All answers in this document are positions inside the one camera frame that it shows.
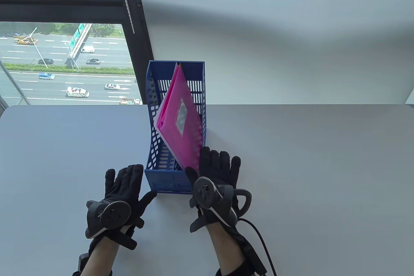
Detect person's right hand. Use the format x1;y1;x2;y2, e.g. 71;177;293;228
185;147;242;233

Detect person's left hand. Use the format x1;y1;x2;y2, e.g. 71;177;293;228
89;164;158;250

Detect person's right forearm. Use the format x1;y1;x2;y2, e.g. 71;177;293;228
207;224;248;276

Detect person's left forearm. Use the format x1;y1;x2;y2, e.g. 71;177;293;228
82;240;122;276

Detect grey white hand controller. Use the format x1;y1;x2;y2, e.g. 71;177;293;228
193;176;253;225
85;200;132;239

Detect blue plastic file holder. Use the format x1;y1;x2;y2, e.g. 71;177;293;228
144;60;207;195

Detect grey diagonal window bar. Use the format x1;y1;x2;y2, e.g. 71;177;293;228
0;61;31;108

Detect black cable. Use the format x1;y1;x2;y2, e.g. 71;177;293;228
239;218;278;276

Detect black forearm strap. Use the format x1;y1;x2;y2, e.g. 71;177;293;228
215;258;266;276
71;270;112;276

